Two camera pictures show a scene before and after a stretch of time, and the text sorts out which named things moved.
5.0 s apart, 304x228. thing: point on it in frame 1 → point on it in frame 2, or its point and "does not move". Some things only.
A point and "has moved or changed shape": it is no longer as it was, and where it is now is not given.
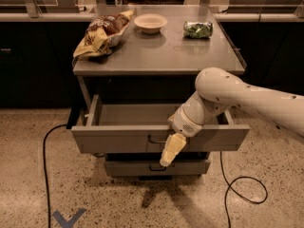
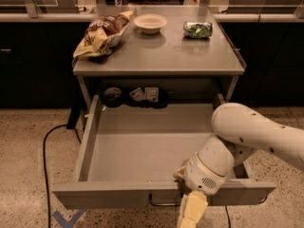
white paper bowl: x=150 y=23 does not move
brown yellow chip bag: x=102 y=34 does not move
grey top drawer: x=110 y=128 has moved or changed shape
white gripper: x=185 y=123 → x=199 y=174
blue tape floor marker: x=71 y=220 does not move
